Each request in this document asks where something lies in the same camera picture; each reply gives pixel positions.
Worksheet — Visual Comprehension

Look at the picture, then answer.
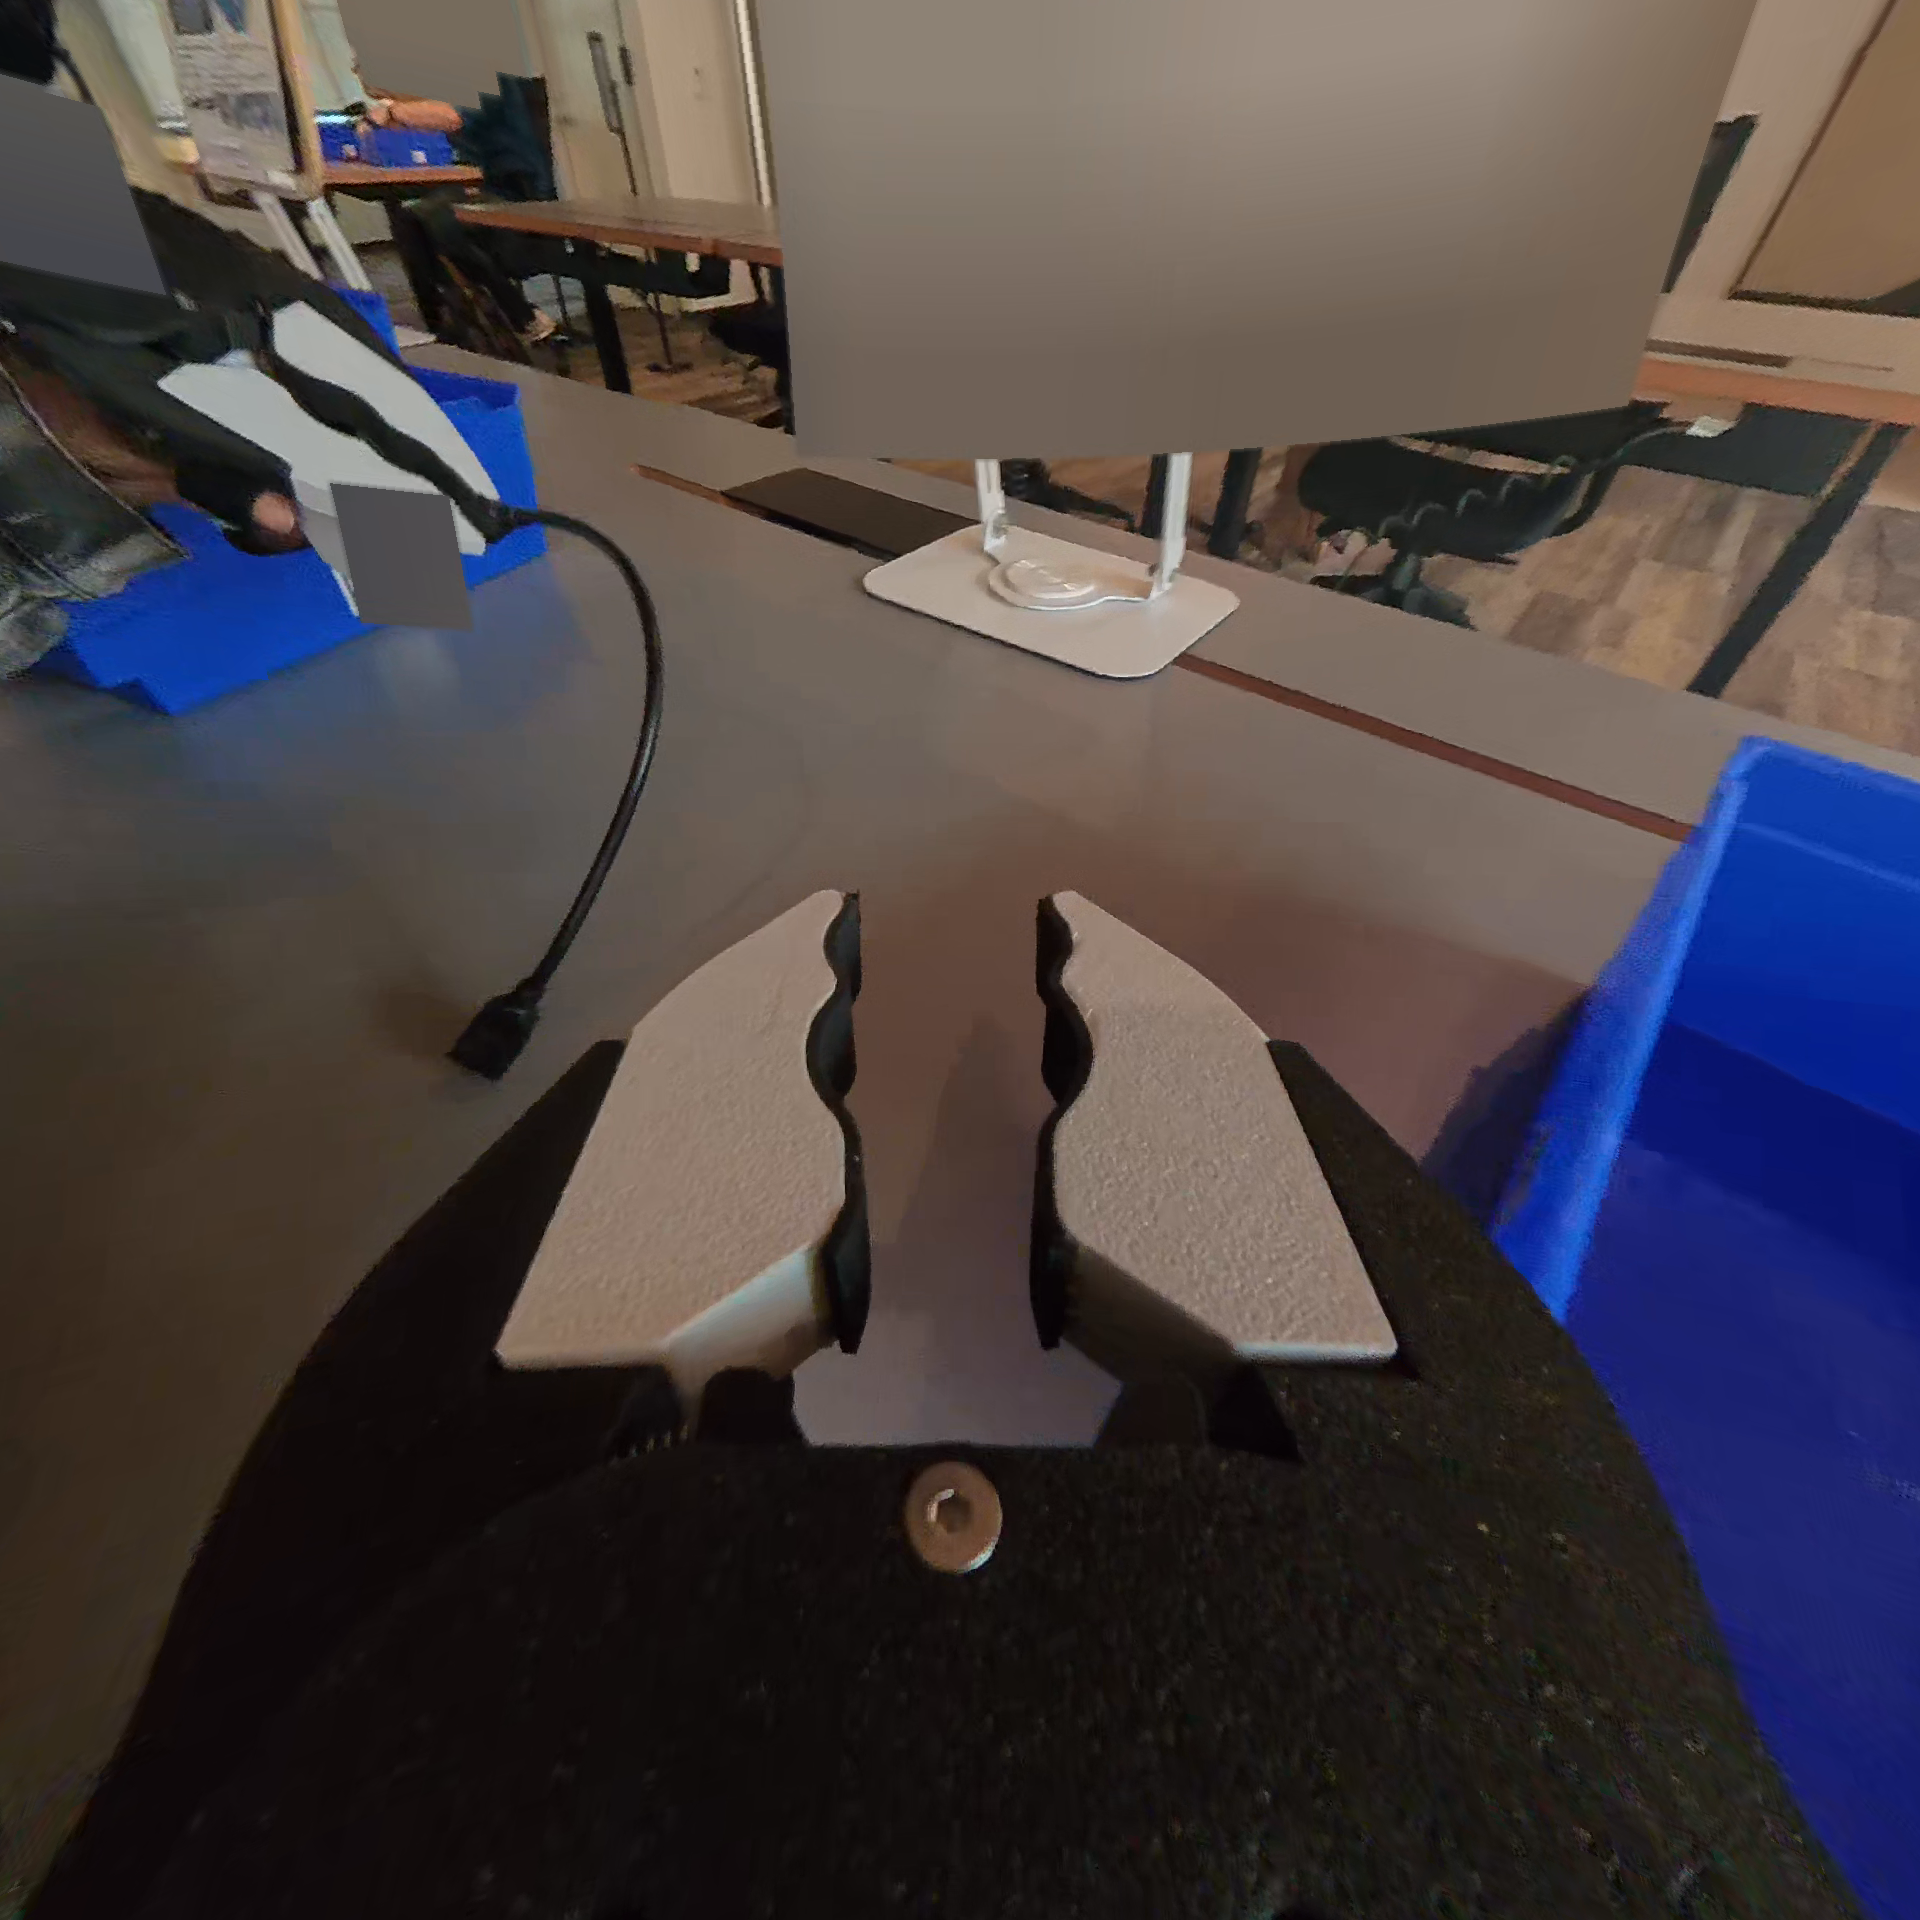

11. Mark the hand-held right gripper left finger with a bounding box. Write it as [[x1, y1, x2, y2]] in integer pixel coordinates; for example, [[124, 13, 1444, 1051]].
[[496, 889, 875, 1404]]

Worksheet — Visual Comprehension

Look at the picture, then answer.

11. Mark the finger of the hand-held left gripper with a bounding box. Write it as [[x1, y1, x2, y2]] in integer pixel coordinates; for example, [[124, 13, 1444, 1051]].
[[158, 354, 339, 548], [272, 296, 512, 548]]

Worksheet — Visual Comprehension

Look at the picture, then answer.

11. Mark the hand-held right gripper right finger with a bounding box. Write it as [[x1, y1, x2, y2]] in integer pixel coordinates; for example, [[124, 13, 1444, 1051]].
[[1031, 889, 1404, 1393]]

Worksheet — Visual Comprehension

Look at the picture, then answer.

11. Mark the blue plastic bin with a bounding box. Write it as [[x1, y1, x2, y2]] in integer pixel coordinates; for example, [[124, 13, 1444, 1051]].
[[1494, 737, 1920, 1920], [63, 361, 552, 716], [316, 115, 471, 173]]

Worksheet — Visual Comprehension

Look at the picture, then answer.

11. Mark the black usb hub cable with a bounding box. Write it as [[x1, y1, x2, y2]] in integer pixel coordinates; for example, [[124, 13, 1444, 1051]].
[[450, 506, 667, 1081]]

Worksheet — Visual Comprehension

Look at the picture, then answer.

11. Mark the person's left hand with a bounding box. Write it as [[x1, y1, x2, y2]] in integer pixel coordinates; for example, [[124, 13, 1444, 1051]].
[[182, 450, 308, 557]]

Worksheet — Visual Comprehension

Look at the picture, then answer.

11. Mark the printed roll-up banner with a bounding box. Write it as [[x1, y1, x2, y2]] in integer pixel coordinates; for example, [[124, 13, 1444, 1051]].
[[151, 0, 327, 197]]

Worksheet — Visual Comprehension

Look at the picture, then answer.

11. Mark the wooden office desk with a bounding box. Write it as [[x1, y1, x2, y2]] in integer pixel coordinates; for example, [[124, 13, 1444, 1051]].
[[450, 197, 790, 398]]

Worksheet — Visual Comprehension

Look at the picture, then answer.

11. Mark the white document stand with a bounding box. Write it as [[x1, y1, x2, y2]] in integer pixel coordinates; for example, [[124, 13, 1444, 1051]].
[[864, 450, 1239, 682]]

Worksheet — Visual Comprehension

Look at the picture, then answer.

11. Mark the black office chair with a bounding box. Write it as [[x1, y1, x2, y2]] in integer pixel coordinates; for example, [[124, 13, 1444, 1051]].
[[1292, 420, 1750, 618]]

